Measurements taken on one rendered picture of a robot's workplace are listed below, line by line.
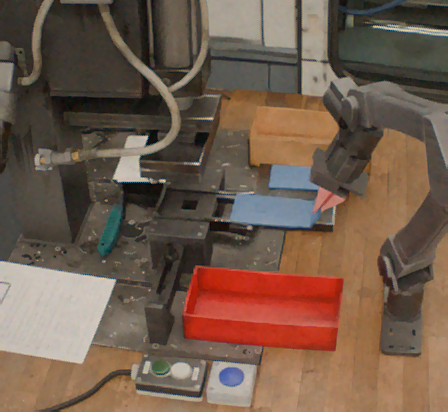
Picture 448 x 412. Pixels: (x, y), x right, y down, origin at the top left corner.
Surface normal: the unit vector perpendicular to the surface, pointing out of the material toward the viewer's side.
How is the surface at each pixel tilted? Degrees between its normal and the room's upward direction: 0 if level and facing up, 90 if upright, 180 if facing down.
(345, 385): 0
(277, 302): 0
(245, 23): 90
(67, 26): 90
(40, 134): 90
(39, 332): 1
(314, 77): 90
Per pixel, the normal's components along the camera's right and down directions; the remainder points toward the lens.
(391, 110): -0.90, 0.23
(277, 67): -0.22, 0.60
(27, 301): -0.03, -0.79
